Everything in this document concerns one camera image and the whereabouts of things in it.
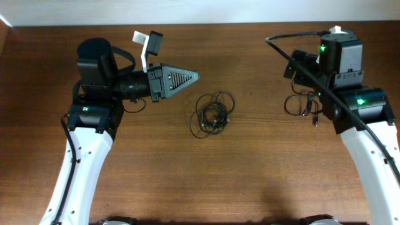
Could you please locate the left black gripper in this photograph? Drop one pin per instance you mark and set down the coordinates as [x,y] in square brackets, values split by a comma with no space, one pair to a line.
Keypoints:
[155,82]

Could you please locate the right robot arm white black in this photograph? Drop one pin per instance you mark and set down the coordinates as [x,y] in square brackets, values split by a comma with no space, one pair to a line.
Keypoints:
[361,115]

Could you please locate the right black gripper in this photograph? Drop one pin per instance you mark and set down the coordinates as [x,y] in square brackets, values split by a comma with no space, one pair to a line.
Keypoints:
[290,69]

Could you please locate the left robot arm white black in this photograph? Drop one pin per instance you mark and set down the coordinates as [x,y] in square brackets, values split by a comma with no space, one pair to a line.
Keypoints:
[108,78]

